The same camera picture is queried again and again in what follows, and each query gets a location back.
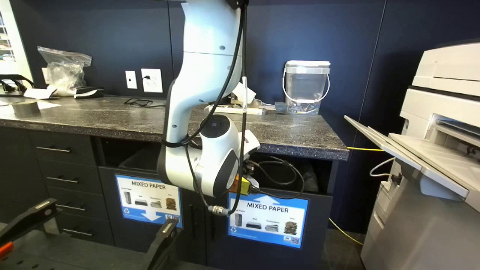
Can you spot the small grey box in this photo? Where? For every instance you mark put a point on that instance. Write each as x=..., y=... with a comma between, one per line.
x=281, y=107

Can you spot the dark cabinet drawer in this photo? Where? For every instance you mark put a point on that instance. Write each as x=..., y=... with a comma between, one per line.
x=69, y=170
x=84, y=224
x=77, y=197
x=62, y=140

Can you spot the flat white paper sheet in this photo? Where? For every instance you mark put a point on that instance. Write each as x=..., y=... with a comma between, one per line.
x=50, y=104

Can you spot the dark cabinet door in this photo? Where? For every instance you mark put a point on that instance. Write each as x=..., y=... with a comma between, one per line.
x=192, y=245

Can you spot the white office printer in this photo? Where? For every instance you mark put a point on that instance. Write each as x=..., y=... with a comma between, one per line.
x=429, y=235

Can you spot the mixed paper sign up arrow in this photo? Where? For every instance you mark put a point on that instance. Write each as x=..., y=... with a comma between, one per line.
x=272, y=223

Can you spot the orange wrist camera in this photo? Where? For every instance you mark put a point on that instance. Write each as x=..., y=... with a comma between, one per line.
x=245, y=185

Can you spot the right blue-label recycling bin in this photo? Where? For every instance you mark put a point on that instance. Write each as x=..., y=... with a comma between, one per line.
x=320, y=235

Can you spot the white crumpled label paper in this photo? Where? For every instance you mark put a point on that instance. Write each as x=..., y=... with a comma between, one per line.
x=39, y=92

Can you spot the crumpled white paper right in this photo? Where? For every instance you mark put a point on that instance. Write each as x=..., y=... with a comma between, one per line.
x=249, y=107

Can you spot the mixed paper sign down arrow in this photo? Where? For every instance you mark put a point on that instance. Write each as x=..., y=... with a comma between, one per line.
x=143, y=203

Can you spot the wide white wall outlet plate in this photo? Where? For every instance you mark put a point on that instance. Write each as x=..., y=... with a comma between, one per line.
x=152, y=82

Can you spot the clear plastic bag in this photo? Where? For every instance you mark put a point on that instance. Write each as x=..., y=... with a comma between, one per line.
x=65, y=73

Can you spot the clear plastic bucket with lid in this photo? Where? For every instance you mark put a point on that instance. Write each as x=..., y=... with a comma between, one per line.
x=306, y=83

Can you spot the grey printer bypass tray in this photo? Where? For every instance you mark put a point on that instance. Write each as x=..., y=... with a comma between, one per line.
x=410, y=155

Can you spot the narrow white wall plate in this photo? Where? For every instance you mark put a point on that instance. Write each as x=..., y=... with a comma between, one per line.
x=131, y=79

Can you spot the black metal stand leg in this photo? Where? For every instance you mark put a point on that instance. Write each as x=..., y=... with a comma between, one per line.
x=159, y=248
x=30, y=218

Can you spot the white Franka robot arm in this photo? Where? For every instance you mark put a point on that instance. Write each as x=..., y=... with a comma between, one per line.
x=204, y=61

